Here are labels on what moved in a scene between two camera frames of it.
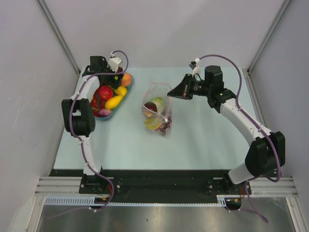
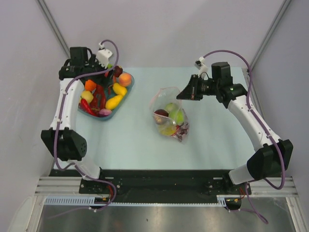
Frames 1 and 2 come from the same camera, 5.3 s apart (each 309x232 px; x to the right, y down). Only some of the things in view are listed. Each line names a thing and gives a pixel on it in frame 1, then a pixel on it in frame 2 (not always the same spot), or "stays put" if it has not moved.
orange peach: x=126 y=79 stays put
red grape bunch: x=163 y=127 to x=181 y=130
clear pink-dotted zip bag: x=157 y=108 to x=166 y=105
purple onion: x=104 y=112 stays put
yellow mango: x=113 y=102 stays put
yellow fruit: x=153 y=123 to x=167 y=130
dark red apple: x=151 y=106 to x=161 y=116
